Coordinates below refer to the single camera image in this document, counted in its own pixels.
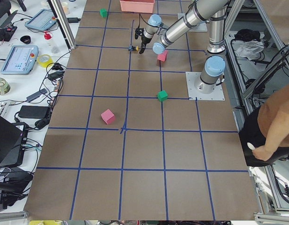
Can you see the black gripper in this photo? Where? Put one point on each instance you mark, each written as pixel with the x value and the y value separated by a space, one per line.
pixel 144 41

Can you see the yellow push button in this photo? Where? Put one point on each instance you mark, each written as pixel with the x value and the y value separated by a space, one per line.
pixel 132 48

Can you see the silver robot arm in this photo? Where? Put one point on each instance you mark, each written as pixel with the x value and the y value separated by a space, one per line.
pixel 200 11

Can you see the person's bare forearm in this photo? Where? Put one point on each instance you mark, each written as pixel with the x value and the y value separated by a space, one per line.
pixel 273 119

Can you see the person's bare hand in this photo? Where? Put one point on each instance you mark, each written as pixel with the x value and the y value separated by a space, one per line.
pixel 263 152

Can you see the pink foam cube middle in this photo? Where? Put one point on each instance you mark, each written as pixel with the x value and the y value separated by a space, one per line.
pixel 163 56

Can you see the pink foam cube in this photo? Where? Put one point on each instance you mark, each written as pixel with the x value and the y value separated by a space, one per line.
pixel 163 56
pixel 108 116

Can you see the pink plastic bin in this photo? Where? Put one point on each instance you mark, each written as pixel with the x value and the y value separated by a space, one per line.
pixel 138 6

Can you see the green foam cube near base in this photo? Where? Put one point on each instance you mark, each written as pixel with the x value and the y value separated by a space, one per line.
pixel 162 95

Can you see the green foam cube right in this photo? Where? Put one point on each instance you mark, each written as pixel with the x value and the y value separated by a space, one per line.
pixel 103 13

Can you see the pink foam cube far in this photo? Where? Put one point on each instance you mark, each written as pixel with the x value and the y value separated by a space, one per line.
pixel 108 116

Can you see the black power adapter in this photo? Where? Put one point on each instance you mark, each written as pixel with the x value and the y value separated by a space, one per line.
pixel 73 19

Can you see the clear squeeze bottle red cap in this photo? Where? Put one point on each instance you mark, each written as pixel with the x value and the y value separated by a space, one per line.
pixel 51 43

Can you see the yellow tape roll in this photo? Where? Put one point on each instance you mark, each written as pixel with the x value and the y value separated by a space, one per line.
pixel 45 60

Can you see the teach pendant far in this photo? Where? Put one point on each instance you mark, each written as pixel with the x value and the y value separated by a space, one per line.
pixel 42 21

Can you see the teach pendant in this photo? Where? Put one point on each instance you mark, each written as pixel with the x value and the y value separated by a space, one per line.
pixel 20 60
pixel 42 21

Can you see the black round cap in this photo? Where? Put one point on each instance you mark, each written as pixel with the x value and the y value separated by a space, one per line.
pixel 25 39

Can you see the teach pendant near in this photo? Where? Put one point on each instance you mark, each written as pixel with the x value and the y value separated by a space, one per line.
pixel 20 60

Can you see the black power brick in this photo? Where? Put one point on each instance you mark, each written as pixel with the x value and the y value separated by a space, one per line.
pixel 33 112

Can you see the black laptop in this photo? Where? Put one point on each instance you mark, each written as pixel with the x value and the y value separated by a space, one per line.
pixel 13 137

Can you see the aluminium frame post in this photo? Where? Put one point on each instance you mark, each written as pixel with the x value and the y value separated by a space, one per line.
pixel 63 23

